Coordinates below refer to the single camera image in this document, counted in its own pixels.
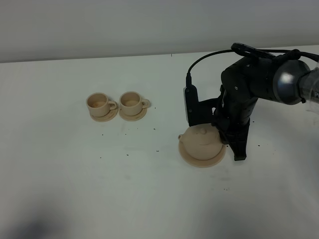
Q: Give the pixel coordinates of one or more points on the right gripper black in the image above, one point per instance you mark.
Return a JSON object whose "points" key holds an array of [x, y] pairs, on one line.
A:
{"points": [[232, 123]]}

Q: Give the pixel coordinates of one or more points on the beige teapot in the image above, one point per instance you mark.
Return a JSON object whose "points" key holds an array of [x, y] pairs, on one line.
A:
{"points": [[201, 142]]}

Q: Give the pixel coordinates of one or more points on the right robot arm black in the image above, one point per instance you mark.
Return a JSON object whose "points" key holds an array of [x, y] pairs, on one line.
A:
{"points": [[283, 81]]}

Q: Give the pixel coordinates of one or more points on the large beige teapot saucer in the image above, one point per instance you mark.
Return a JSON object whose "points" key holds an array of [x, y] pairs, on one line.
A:
{"points": [[201, 163]]}

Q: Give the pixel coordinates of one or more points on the right beige cup saucer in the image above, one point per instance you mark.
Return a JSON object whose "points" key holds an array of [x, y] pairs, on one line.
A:
{"points": [[132, 118]]}

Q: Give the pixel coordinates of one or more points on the beige cup saucer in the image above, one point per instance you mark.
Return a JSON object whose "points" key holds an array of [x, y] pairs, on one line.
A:
{"points": [[132, 118], [109, 116]]}

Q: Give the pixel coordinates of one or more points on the right beige teacup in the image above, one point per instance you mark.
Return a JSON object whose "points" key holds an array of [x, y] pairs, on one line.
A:
{"points": [[132, 103]]}

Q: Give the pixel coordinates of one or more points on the beige teacup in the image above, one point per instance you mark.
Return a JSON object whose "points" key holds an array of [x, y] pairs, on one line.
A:
{"points": [[99, 105], [132, 103]]}

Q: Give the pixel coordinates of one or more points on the left beige cup saucer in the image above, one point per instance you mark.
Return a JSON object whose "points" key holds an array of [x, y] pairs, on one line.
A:
{"points": [[109, 116]]}

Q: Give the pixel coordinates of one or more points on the left beige teacup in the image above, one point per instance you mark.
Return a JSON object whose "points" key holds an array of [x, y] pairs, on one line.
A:
{"points": [[99, 105]]}

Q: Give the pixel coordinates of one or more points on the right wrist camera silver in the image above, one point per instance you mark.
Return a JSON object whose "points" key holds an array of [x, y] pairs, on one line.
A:
{"points": [[185, 102]]}

